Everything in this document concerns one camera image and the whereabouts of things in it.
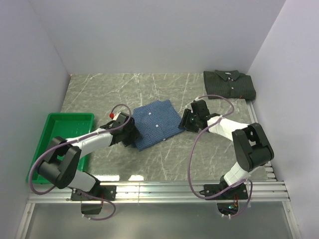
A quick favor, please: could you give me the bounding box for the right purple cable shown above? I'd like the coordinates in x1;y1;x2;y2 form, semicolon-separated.
187;95;253;218

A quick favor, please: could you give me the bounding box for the aluminium mounting rail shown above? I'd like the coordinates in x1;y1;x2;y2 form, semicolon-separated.
27;181;290;204

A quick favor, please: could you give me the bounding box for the blue plaid long sleeve shirt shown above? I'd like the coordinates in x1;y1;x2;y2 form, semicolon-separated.
133;100;185;151

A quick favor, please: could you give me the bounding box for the green plastic tray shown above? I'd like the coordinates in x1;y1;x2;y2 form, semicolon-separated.
27;113;94;189

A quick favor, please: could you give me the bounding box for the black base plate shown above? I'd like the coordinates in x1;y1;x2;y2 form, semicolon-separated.
70;185;117;201
199;182;248;200

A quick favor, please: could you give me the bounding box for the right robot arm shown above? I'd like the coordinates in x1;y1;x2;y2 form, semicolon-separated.
179;100;274;200

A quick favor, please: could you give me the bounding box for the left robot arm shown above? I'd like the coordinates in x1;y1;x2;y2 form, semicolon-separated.
29;113;141;200

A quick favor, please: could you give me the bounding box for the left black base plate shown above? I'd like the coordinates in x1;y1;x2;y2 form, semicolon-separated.
70;185;117;201

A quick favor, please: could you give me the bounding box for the dark striped shirt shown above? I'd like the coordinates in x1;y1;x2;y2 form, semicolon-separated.
203;70;256;101

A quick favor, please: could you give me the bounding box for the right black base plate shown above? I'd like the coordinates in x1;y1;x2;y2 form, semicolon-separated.
199;182;248;200

